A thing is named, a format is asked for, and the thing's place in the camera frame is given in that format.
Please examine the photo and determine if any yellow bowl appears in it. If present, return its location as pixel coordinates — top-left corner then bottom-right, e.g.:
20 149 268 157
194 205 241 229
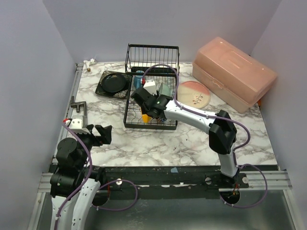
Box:
142 114 152 123

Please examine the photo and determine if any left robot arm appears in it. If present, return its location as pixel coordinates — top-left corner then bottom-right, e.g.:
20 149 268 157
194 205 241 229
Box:
50 119 112 230

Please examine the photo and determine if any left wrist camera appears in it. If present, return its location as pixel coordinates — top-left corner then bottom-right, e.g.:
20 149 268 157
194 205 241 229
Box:
63 115 89 134

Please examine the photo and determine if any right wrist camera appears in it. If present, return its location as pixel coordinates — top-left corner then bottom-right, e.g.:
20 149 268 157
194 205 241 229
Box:
143 80 157 95

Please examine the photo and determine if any pink beige round plate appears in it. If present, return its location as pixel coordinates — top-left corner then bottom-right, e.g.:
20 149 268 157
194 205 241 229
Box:
177 81 211 109

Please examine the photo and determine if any mint green bowl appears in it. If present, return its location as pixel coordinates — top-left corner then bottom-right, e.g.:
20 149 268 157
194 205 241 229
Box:
159 83 172 96

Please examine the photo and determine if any pink plastic storage box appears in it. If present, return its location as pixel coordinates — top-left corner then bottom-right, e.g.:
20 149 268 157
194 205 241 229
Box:
192 37 277 113

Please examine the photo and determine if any black round plate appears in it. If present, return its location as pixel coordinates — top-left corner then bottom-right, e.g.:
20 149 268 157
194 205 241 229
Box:
101 73 126 93

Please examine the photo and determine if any black patterned square plate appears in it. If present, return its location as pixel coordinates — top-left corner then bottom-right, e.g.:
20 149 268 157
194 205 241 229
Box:
95 70 131 99

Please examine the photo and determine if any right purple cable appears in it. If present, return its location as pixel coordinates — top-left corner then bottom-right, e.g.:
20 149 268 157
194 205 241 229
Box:
141 63 269 209

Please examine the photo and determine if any blue floral mug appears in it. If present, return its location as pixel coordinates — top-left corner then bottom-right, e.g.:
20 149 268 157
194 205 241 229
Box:
133 70 144 89

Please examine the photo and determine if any red blue patterned bowl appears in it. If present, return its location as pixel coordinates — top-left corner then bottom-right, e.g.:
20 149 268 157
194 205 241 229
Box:
156 117 167 124

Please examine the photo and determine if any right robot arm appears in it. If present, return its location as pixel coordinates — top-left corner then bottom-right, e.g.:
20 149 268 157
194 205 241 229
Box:
130 87 238 178

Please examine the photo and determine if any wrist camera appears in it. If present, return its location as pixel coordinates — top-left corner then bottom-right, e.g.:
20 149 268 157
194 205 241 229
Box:
143 80 157 95
63 115 89 134

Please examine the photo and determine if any dark metal T handle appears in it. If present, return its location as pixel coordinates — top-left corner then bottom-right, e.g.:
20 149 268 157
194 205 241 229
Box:
70 96 87 116

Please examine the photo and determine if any black wire dish rack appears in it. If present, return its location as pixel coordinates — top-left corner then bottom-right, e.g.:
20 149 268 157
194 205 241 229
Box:
123 44 179 130

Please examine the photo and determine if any aluminium left rail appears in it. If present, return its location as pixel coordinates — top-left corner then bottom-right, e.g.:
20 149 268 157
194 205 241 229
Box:
51 63 84 164

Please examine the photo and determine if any black front mounting bar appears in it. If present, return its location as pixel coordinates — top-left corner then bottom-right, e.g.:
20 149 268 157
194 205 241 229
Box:
97 166 249 200

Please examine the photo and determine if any white corner fixture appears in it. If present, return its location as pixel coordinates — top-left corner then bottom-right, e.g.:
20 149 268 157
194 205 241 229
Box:
83 58 97 72

